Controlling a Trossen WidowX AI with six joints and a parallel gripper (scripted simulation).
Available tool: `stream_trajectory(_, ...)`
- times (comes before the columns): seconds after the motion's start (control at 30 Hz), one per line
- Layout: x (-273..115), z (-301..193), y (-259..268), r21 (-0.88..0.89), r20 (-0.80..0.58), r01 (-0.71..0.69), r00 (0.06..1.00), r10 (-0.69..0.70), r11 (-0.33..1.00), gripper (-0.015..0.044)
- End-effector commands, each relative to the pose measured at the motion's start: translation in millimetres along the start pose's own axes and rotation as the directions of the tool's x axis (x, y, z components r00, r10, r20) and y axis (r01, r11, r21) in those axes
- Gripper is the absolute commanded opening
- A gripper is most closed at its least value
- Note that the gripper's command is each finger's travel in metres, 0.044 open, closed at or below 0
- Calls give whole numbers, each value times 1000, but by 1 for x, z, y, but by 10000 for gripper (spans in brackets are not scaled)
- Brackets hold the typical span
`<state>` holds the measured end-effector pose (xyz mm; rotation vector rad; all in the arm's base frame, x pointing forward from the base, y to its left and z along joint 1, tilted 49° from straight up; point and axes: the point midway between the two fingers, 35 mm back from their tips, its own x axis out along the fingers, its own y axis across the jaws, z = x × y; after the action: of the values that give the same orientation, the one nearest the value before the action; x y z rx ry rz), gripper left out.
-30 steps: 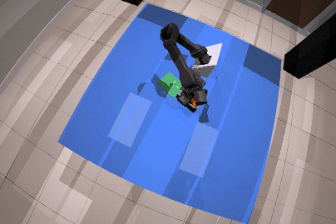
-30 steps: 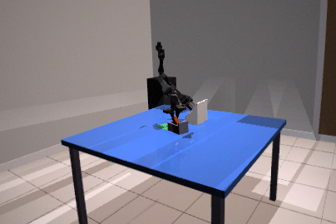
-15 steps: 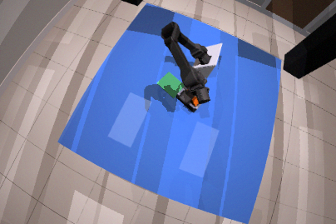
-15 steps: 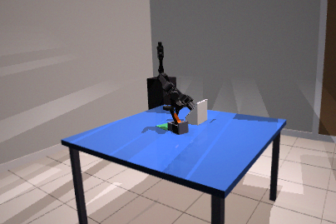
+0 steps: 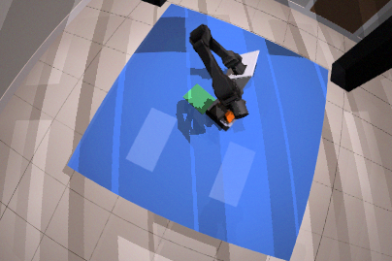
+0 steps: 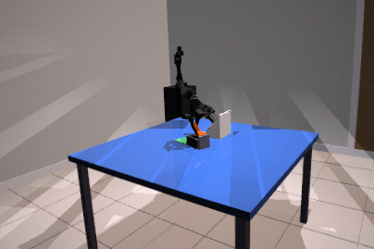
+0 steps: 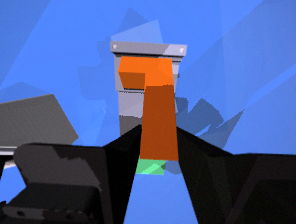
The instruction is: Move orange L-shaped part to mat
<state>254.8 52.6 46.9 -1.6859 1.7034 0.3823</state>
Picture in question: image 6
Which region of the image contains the orange l-shaped part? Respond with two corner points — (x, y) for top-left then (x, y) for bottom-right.
(191, 122), (206, 138)

